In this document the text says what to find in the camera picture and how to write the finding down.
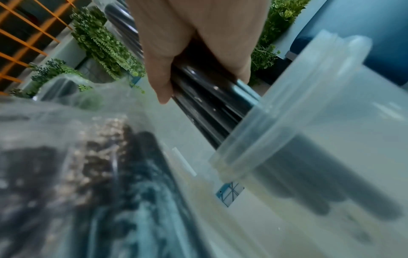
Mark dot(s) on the person's right hand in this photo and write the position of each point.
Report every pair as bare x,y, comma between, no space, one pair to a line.
207,17

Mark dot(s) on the bunch of black straws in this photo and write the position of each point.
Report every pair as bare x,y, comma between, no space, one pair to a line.
204,98

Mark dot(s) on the clear plastic cup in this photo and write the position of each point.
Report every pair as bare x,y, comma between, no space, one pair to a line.
350,126

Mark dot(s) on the pack of black straws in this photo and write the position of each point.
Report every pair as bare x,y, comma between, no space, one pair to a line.
95,189

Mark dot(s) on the green fern plant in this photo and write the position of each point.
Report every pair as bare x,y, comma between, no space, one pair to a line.
277,22

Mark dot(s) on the pale planter box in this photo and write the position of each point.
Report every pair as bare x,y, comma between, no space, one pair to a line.
302,22

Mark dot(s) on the hanging small-leaf green plant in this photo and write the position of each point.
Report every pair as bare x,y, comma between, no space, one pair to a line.
102,45

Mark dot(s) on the blue bench cushion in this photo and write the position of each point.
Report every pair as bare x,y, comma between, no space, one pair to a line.
366,25

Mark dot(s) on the blue mesh fence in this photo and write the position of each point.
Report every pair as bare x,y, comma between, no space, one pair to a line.
229,195

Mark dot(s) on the orange grid panel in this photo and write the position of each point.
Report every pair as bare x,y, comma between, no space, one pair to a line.
19,32

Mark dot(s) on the white panel frame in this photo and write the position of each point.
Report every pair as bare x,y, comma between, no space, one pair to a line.
60,55

